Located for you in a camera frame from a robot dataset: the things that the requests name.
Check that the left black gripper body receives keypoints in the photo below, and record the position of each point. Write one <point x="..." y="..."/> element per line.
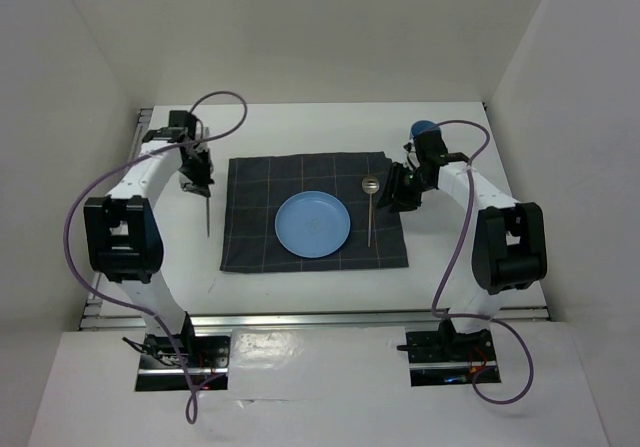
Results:
<point x="197" y="171"/>

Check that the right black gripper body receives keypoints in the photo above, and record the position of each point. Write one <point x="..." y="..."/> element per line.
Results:
<point x="411" y="188"/>

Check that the silver spoon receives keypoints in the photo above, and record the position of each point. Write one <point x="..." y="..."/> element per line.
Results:
<point x="370" y="185"/>

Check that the silver fork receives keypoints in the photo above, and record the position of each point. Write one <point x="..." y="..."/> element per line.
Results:
<point x="207" y="216"/>

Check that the blue plastic cup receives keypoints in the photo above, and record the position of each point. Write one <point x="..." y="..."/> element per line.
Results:
<point x="422" y="126"/>

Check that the dark grey checked cloth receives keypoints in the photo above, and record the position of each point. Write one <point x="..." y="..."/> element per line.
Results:
<point x="258" y="186"/>

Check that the blue plastic plate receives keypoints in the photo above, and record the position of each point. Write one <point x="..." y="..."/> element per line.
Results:
<point x="312" y="224"/>

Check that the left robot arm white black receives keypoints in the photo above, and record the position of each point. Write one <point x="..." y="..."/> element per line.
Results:
<point x="124" y="240"/>

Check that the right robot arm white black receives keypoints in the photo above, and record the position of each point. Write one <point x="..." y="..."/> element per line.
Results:
<point x="502" y="239"/>

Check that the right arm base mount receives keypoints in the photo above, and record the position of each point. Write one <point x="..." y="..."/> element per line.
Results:
<point x="444" y="357"/>

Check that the aluminium table frame rail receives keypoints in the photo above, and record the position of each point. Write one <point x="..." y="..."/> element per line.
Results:
<point x="214" y="298"/>

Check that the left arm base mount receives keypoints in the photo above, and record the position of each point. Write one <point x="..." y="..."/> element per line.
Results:
<point x="159" y="369"/>

